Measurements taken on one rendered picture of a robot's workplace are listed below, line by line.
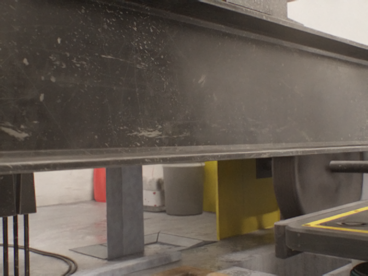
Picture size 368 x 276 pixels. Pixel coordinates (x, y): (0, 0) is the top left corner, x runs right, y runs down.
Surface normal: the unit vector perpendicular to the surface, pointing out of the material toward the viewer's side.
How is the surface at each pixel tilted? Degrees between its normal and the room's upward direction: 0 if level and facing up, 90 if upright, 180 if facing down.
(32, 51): 90
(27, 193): 90
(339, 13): 90
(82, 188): 90
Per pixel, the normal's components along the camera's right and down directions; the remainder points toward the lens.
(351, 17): -0.71, 0.00
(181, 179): -0.15, 0.04
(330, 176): 0.70, -0.03
